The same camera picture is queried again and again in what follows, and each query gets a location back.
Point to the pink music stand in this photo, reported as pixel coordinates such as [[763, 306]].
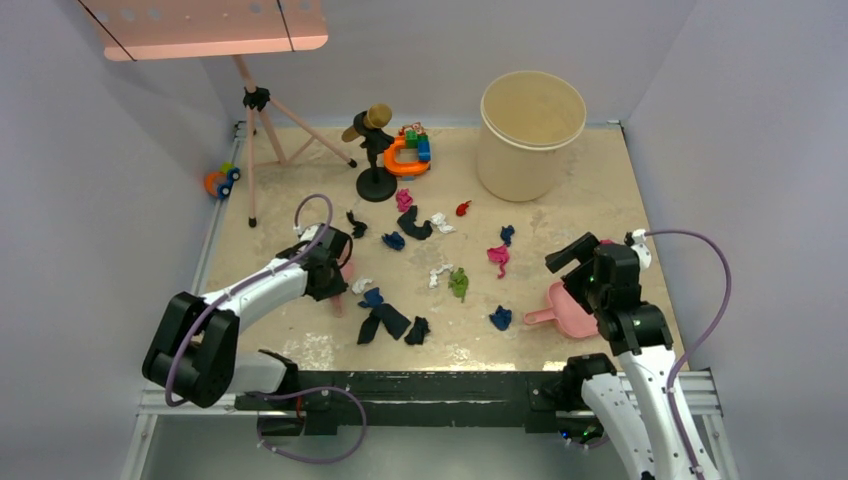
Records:
[[163, 30]]

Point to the black base frame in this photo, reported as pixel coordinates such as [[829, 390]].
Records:
[[506, 399]]

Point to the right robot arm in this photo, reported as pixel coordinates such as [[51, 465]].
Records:
[[634, 391]]

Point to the red paper scrap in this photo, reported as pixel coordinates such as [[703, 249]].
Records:
[[462, 208]]

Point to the pink dustpan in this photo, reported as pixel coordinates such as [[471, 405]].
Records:
[[565, 313]]

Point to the orange blue toy car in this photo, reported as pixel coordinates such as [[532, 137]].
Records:
[[219, 184]]

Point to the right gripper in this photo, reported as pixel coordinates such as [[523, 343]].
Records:
[[583, 249]]

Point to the blue paper scrap centre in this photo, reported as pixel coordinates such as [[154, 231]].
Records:
[[394, 241]]

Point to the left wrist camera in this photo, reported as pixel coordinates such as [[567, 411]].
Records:
[[308, 233]]

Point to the blue paper scrap bottom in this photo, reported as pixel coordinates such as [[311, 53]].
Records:
[[501, 318]]

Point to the pink paper scrap right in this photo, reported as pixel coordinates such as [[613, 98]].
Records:
[[500, 256]]

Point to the blue paper scrap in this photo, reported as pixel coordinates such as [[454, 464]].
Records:
[[506, 235], [501, 318], [394, 241]]

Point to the black paper scrap left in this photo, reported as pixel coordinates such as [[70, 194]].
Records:
[[359, 227]]

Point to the blue navy paper strip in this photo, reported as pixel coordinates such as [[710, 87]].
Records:
[[380, 313]]

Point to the white paper scrap centre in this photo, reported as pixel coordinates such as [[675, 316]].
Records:
[[435, 273]]

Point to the white paper scrap top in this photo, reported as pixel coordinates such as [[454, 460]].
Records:
[[439, 221]]

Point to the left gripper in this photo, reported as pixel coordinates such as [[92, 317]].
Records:
[[336, 286]]

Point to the white paper scrap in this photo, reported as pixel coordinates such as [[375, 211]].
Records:
[[439, 221], [360, 285], [435, 273]]

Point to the green paper scrap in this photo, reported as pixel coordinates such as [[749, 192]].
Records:
[[458, 283]]

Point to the black microphone stand toy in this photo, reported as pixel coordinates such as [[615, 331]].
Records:
[[376, 184]]

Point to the beige round bin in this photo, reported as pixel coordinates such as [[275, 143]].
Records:
[[528, 120]]

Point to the black paper scrap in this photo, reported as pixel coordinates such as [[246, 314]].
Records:
[[359, 227], [418, 332]]

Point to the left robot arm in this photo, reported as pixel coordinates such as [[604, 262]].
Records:
[[194, 352]]

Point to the large dark paper scrap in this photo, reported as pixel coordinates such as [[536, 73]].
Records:
[[407, 221]]

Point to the blue paper scrap right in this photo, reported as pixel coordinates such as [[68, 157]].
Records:
[[506, 235]]

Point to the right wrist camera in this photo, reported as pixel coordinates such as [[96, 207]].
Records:
[[636, 240]]

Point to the white paper scrap left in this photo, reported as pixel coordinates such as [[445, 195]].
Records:
[[360, 285]]

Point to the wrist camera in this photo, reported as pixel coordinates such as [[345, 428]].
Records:
[[308, 233], [636, 240]]

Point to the orange toy block set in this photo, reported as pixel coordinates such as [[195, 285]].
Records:
[[410, 155]]

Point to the black paper scrap bottom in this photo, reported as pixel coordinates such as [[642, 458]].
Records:
[[418, 332]]

